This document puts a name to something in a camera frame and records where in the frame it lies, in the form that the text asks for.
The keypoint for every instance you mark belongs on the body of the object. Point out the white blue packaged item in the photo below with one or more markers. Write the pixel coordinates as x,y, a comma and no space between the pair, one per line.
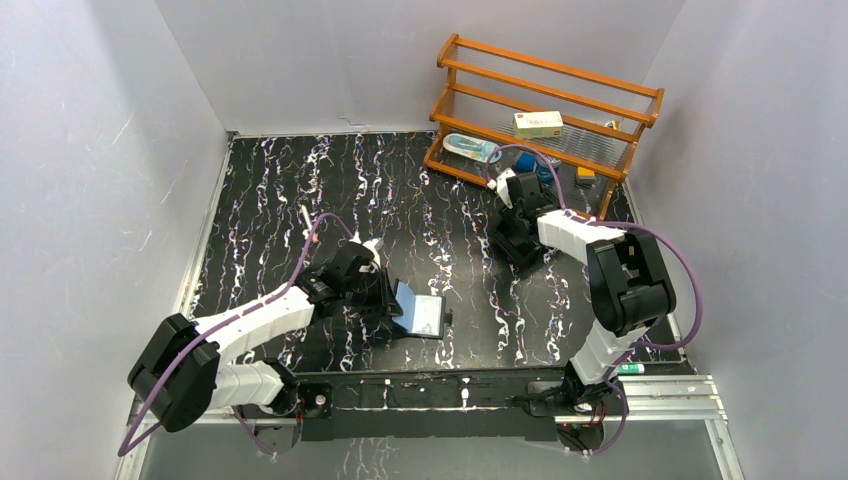
472,148

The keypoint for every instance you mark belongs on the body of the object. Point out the small pen on table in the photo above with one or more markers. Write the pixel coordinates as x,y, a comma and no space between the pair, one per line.
308,225

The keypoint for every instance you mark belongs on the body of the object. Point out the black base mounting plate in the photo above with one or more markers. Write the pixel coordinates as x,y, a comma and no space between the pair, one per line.
508,423

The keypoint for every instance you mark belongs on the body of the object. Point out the black tray with cards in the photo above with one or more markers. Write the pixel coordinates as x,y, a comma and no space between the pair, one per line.
517,239

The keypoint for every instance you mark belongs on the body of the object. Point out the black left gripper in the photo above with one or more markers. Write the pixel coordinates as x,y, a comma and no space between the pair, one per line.
383,302

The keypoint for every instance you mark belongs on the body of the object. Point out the green white marker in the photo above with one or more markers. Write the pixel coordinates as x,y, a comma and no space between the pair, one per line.
631,369

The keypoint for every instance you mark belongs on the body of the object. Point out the aluminium frame rail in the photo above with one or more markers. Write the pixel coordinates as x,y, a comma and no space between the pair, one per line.
326,395

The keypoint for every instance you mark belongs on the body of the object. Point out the black leather card holder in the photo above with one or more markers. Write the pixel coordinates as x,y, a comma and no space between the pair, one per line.
422,315

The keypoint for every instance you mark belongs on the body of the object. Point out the blue round container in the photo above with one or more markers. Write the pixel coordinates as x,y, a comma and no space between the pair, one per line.
547,169

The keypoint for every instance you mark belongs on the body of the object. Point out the orange wooden shelf rack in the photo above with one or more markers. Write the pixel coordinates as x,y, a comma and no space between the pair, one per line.
493,99

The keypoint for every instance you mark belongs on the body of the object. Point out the white cardboard box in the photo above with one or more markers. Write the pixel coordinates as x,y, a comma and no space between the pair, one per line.
540,124

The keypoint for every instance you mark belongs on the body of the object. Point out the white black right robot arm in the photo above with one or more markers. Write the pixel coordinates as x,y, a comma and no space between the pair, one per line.
628,281

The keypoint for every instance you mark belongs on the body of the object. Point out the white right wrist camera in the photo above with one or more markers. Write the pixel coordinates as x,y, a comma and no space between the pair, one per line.
500,186

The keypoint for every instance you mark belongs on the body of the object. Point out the small blue cube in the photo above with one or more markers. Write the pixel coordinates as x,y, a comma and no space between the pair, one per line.
525,162

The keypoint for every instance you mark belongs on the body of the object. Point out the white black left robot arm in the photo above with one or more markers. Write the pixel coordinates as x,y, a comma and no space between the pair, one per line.
190,366

